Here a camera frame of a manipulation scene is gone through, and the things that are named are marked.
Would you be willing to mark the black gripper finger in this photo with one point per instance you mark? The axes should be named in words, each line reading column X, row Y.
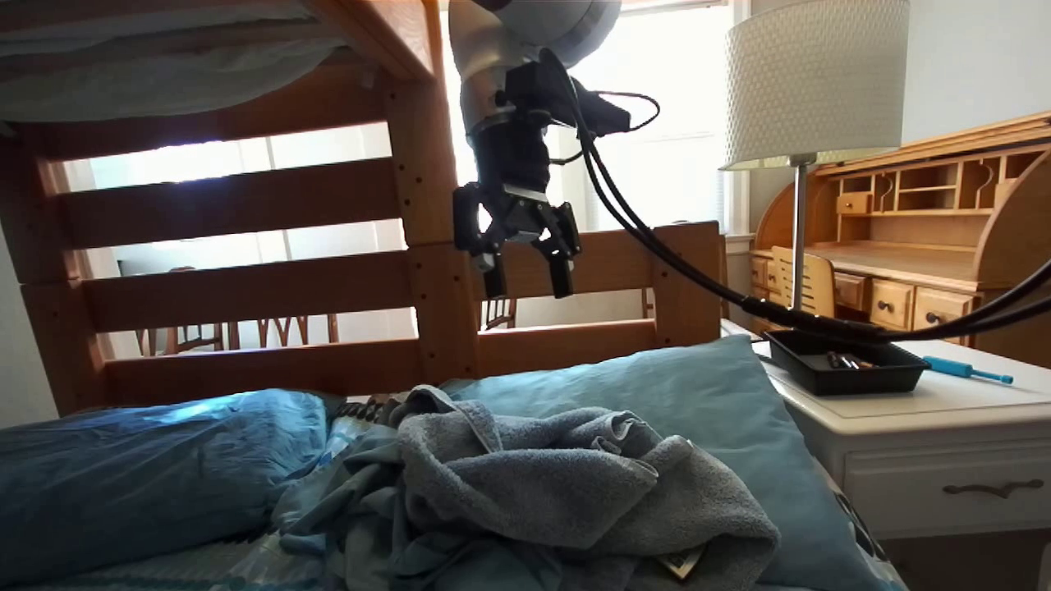
column 561, row 256
column 486, row 248

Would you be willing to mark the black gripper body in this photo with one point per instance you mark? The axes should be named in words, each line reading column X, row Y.
column 515, row 165

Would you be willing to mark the grey towel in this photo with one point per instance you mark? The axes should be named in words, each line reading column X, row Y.
column 591, row 479

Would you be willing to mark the light blue pillow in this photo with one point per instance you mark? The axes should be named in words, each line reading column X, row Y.
column 701, row 404

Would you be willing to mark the black plastic tray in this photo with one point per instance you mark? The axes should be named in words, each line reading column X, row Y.
column 841, row 377

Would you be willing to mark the small brass hardware piece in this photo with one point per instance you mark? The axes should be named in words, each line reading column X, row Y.
column 856, row 358

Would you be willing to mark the dark wooden chair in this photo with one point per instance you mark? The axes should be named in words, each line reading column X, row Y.
column 164, row 337

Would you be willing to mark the wooden rolltop desk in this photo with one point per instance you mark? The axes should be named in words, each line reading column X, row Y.
column 932, row 216

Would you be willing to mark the striped bunk mattress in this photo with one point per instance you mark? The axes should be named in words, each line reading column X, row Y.
column 133, row 66

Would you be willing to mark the blue pen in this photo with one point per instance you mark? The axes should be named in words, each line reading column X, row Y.
column 965, row 370

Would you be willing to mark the white nightstand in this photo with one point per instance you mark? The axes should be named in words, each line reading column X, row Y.
column 932, row 462

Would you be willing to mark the patterned blue striped bedspread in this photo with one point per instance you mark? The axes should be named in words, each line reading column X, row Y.
column 164, row 569

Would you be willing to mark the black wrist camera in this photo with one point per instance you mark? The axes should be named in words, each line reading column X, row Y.
column 597, row 108

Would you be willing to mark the wooden bunk bed frame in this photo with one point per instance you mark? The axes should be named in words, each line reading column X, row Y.
column 217, row 282

